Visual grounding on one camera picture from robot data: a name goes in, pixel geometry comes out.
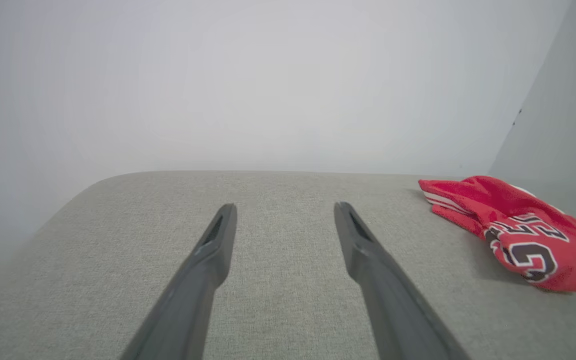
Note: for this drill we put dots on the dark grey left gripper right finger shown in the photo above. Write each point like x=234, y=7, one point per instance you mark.
x=392, y=310

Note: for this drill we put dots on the red white basketball jersey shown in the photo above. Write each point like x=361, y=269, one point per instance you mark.
x=492, y=205

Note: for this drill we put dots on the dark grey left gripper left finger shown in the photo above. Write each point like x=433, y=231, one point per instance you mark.
x=188, y=300

